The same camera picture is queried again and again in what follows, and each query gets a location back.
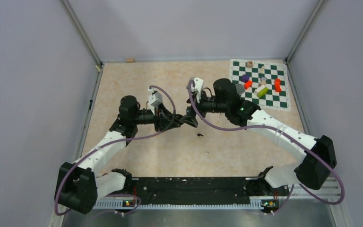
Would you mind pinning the left circuit board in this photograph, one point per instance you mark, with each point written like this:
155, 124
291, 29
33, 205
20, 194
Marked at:
129, 203

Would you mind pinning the circuit board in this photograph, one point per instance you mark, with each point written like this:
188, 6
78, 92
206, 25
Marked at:
129, 203
273, 205

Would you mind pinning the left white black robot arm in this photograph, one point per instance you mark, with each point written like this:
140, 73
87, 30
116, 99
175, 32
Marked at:
79, 187

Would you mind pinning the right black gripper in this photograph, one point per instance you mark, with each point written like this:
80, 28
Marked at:
190, 117

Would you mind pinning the small red block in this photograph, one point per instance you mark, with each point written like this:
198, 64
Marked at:
248, 84

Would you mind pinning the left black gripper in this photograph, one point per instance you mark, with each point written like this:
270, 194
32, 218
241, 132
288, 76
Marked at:
164, 119

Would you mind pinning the small beige chess piece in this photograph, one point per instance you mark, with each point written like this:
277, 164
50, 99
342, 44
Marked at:
262, 70

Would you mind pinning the green white chessboard mat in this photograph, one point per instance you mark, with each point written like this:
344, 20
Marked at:
272, 99

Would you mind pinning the right circuit board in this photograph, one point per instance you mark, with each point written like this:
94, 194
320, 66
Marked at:
273, 205

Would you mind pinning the purple block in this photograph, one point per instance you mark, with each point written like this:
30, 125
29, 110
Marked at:
245, 78

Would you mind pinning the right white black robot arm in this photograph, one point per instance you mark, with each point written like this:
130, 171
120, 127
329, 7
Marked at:
314, 157

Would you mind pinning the wooden cube with mark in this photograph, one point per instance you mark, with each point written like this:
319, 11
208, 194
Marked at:
249, 64

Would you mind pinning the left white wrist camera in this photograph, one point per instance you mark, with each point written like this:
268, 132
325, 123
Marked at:
154, 100

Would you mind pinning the yellow-green block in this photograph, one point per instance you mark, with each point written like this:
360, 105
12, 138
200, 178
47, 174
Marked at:
261, 91

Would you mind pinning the large red block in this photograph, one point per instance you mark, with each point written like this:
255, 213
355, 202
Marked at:
277, 85

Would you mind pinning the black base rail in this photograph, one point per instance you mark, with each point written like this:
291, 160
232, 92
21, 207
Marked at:
193, 190

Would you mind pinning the black microphone grey head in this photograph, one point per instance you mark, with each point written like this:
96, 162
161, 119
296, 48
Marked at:
240, 89

